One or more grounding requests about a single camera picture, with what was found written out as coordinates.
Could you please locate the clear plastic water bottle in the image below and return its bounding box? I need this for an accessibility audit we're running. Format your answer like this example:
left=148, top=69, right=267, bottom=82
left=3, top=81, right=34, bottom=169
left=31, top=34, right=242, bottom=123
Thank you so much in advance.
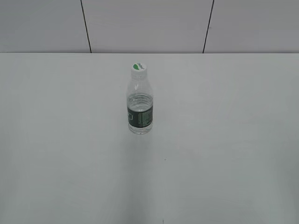
left=127, top=73, right=154, bottom=134

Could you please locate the white green bottle cap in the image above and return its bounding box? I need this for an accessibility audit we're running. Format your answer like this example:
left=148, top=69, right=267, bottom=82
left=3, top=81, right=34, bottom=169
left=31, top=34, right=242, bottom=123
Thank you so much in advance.
left=131, top=62, right=148, bottom=79

